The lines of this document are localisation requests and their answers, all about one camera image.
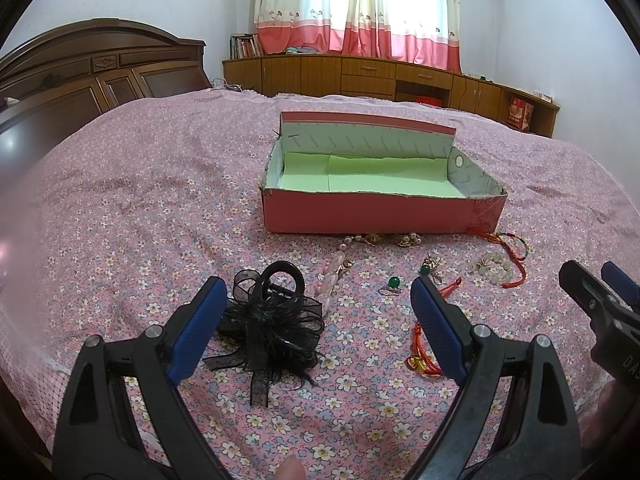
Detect red multicolour string bracelet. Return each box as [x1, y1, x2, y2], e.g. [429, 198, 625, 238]
[466, 226, 532, 290]

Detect pale jade bead bracelet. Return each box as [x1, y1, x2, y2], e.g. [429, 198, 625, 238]
[467, 251, 516, 283]

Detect black ribbon hair clip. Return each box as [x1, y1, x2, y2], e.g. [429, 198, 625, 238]
[204, 260, 324, 408]

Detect green stone ring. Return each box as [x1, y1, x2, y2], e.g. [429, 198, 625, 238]
[376, 274, 405, 297]

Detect gold pearl jewelry piece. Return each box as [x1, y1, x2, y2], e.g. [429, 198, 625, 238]
[352, 233, 422, 248]

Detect pink tassel hairpin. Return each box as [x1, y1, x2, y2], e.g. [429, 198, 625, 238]
[314, 236, 355, 318]

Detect person's left hand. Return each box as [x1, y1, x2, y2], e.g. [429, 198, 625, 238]
[273, 456, 307, 480]

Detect pink floral bedspread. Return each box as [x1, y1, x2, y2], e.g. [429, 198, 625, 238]
[1, 90, 639, 479]

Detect red gift box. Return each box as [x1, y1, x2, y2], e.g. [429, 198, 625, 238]
[506, 96, 534, 132]

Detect green foam box liner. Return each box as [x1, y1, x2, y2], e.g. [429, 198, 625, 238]
[278, 153, 463, 198]

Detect red item under desk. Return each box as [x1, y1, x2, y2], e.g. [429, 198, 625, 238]
[414, 96, 442, 107]

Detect red cardboard box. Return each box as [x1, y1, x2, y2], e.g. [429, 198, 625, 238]
[260, 110, 508, 235]

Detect long wooden cabinet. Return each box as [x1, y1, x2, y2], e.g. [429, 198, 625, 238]
[222, 54, 560, 138]

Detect pink cream curtains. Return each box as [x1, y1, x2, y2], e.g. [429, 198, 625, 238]
[254, 0, 461, 73]

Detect dark wooden headboard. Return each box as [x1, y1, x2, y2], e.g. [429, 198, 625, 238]
[1, 18, 210, 178]

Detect row of books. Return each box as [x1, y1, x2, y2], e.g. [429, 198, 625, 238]
[230, 34, 264, 60]

